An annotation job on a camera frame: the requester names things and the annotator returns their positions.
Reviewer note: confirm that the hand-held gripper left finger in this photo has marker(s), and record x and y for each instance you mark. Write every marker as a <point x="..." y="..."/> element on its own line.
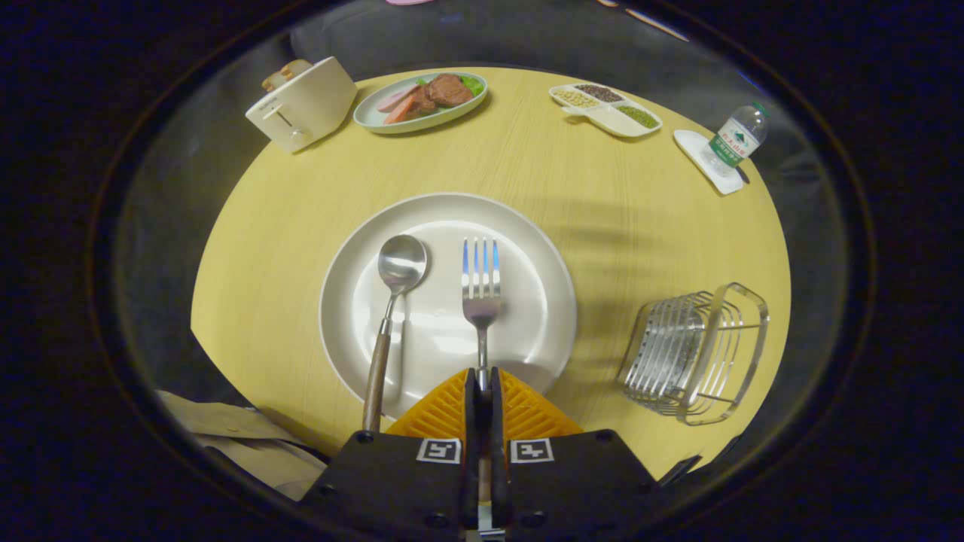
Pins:
<point x="392" y="482"/>

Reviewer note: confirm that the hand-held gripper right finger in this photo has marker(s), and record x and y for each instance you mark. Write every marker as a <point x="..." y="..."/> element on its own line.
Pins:
<point x="580" y="482"/>

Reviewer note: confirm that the large white plate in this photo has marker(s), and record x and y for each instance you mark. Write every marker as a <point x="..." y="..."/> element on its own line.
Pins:
<point x="437" y="346"/>

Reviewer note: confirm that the small black disc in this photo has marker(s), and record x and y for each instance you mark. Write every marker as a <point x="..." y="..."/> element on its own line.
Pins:
<point x="742" y="175"/>

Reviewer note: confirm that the white square coaster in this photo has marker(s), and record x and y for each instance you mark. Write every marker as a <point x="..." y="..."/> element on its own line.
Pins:
<point x="691" y="147"/>

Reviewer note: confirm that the white divided bean dish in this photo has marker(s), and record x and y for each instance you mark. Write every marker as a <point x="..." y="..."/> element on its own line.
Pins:
<point x="614" y="120"/>

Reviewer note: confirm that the pale green food plate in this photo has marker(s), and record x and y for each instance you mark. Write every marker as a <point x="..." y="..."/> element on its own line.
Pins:
<point x="376" y="119"/>

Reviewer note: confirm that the pink sausage slice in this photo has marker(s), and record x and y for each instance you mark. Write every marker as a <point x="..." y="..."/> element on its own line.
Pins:
<point x="407" y="113"/>
<point x="395" y="99"/>

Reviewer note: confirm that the clear water bottle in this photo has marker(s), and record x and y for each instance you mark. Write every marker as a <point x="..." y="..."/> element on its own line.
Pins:
<point x="734" y="139"/>

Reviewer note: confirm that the white toaster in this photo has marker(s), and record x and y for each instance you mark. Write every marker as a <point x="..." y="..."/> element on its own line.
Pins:
<point x="309" y="105"/>

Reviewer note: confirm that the brown meat piece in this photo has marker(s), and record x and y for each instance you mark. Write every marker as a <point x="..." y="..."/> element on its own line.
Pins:
<point x="449" y="90"/>

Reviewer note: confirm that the green lettuce leaf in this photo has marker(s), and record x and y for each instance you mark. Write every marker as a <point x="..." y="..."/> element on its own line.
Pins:
<point x="474" y="84"/>

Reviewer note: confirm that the toasted bread slice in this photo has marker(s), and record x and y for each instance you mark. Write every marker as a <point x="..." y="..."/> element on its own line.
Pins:
<point x="295" y="68"/>
<point x="273" y="80"/>

